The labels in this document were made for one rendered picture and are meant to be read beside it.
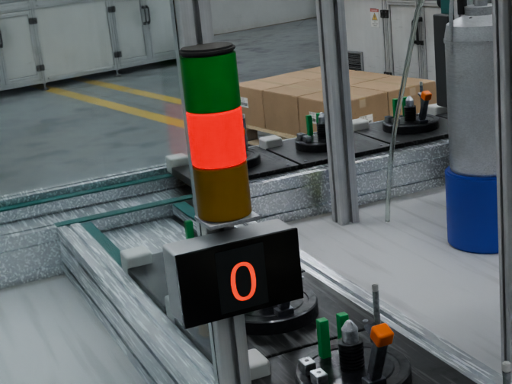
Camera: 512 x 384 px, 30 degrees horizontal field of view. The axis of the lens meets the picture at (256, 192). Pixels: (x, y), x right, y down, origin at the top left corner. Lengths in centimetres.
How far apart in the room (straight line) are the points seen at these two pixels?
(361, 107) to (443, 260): 395
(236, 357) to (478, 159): 96
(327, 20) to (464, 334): 74
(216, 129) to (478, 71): 101
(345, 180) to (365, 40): 558
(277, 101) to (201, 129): 531
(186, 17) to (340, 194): 123
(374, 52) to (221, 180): 670
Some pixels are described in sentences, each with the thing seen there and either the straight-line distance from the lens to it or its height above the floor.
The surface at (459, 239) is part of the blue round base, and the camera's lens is 188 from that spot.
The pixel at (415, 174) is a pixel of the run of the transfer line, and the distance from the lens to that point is 226.
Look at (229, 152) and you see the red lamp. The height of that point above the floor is 132.
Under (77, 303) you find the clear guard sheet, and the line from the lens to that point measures 90.
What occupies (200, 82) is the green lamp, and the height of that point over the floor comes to 139.
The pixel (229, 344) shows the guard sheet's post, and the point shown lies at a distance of 95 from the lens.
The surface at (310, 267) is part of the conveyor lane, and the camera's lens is 159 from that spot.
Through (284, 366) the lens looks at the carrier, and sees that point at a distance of 123.
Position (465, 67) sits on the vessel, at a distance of 179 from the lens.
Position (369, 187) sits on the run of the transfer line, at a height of 90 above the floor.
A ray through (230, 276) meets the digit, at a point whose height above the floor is 121.
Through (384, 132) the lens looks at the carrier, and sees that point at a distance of 239.
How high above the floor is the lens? 152
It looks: 16 degrees down
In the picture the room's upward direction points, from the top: 6 degrees counter-clockwise
